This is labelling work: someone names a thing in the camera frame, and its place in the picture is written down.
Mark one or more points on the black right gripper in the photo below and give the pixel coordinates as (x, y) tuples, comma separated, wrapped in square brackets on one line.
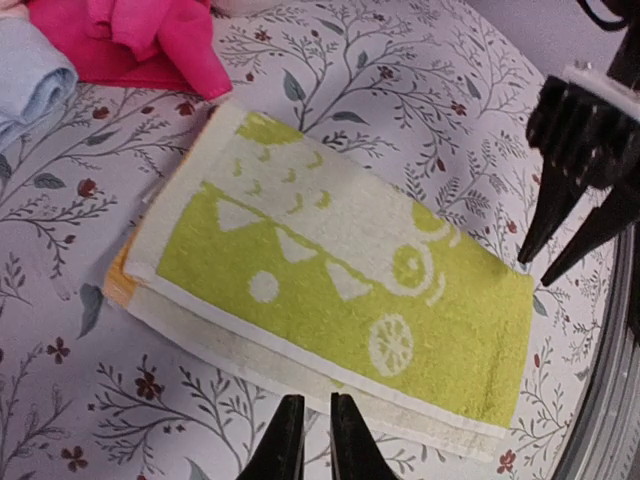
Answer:
[(586, 128)]

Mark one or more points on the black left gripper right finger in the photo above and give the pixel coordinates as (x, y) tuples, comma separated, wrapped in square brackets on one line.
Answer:
[(354, 452)]

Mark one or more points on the aluminium front rail base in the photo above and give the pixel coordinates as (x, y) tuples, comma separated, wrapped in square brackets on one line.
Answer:
[(604, 439)]

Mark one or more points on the pink towel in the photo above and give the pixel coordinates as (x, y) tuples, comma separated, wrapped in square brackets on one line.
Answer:
[(165, 45)]

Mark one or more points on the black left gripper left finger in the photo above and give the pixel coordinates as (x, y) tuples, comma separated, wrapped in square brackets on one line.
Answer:
[(280, 453)]

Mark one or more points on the light blue towel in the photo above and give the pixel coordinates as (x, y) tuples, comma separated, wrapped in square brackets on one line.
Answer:
[(36, 78)]

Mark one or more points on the green crocodile pattern towel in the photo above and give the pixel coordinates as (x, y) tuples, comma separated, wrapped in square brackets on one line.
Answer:
[(289, 265)]

